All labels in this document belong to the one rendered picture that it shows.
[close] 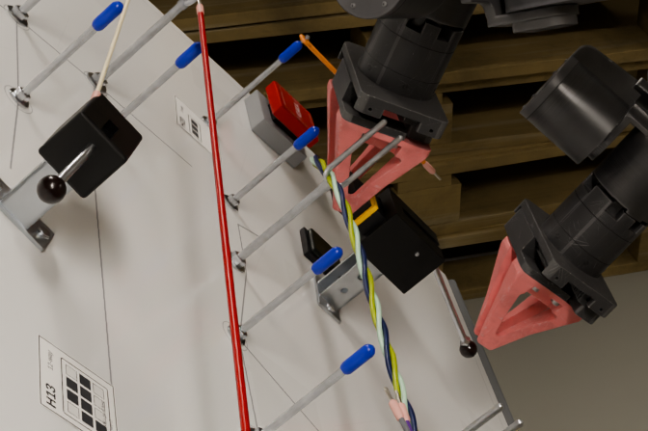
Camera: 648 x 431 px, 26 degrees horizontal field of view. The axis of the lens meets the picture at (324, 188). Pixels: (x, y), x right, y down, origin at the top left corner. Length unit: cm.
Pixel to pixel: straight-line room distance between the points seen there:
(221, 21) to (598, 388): 98
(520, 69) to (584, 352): 56
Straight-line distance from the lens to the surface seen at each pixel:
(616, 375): 274
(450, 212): 276
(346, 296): 104
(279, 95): 121
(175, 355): 78
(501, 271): 107
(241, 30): 246
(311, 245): 108
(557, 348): 278
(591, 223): 103
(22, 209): 73
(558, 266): 101
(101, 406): 68
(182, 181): 97
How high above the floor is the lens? 168
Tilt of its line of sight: 31 degrees down
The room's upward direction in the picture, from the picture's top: straight up
